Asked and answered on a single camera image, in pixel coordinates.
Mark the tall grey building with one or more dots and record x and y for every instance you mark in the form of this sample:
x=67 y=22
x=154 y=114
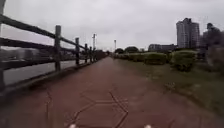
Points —
x=187 y=33

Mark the grey water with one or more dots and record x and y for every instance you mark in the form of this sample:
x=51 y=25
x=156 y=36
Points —
x=30 y=71

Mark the low wide building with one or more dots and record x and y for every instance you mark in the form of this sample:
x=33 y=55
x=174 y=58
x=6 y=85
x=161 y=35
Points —
x=161 y=47

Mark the dark trees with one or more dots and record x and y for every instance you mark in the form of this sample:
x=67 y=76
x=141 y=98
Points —
x=131 y=49

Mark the robot's own part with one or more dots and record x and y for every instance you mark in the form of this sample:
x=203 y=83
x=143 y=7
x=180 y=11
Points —
x=72 y=126

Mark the lamp pole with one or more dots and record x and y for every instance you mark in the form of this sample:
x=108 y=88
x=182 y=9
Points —
x=94 y=41
x=115 y=45

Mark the grass strip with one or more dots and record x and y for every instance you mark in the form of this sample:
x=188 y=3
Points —
x=186 y=83

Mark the row of buildings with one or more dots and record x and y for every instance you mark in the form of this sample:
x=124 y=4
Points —
x=23 y=53

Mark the dark wooden fence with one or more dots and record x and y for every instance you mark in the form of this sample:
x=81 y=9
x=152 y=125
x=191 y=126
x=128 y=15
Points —
x=57 y=46

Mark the red paved path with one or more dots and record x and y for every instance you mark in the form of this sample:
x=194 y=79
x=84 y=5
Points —
x=106 y=86

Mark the dark tree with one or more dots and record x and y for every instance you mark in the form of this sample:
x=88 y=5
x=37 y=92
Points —
x=213 y=36

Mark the row of green bushes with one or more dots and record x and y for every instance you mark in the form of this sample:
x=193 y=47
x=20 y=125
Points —
x=155 y=58

